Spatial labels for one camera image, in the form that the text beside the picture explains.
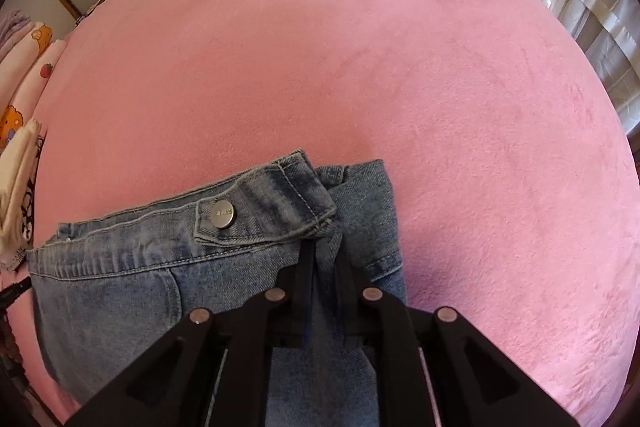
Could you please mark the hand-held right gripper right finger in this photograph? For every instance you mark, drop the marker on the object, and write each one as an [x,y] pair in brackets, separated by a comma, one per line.
[350,302]

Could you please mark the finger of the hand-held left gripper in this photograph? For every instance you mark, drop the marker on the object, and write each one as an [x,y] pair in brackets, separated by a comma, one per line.
[15,293]

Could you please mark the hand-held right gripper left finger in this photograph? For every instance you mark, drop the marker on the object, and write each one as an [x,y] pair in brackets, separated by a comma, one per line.
[300,289]

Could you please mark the blue denim jacket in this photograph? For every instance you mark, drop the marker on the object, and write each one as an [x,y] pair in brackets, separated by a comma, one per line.
[125,267]

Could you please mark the folded black white printed garment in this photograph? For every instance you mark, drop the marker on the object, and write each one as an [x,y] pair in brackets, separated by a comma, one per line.
[29,227]

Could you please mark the folded cream garment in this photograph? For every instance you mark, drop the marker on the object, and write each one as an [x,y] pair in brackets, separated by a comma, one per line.
[17,187]

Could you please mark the folded bear print quilt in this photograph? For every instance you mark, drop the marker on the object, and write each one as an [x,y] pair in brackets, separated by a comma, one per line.
[25,82]

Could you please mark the pink fleece bed blanket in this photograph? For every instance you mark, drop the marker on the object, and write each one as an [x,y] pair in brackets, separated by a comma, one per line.
[350,57]

